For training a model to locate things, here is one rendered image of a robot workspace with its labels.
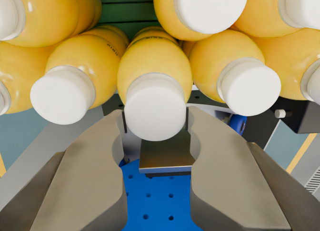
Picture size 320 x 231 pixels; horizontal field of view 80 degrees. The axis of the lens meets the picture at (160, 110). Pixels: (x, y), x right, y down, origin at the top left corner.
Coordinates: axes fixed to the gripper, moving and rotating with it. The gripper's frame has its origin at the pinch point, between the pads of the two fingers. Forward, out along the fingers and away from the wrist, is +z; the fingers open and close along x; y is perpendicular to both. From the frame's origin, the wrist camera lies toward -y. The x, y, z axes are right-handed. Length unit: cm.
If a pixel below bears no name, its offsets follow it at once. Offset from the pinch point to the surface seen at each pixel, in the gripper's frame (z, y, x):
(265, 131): 96, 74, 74
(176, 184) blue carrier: 8.2, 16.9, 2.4
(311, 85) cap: 3.0, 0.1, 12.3
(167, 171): 5.6, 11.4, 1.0
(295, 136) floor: 111, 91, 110
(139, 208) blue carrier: 4.7, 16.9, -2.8
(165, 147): 9.1, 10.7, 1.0
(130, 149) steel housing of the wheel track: 18.2, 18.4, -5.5
